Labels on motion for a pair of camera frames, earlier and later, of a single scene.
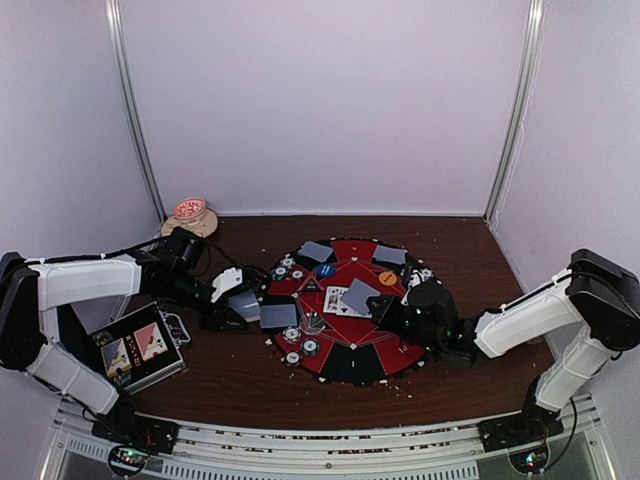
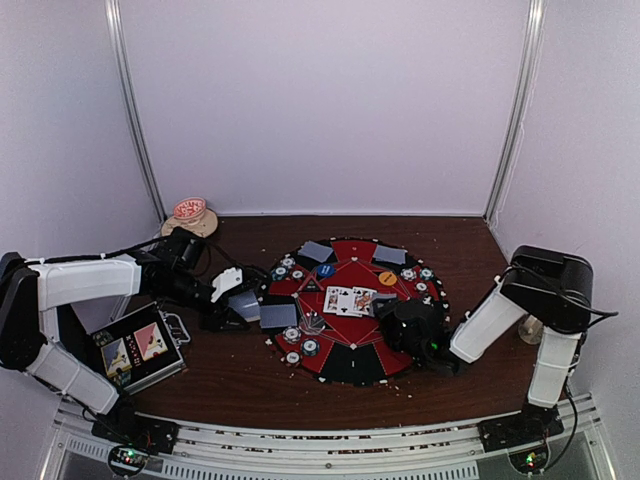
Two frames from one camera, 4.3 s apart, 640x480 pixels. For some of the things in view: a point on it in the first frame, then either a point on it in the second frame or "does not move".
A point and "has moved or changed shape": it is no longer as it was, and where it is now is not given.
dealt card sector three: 278,316 does not move
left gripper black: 214,318 does not move
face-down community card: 357,294 has moved or changed shape
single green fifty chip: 427,274 does not move
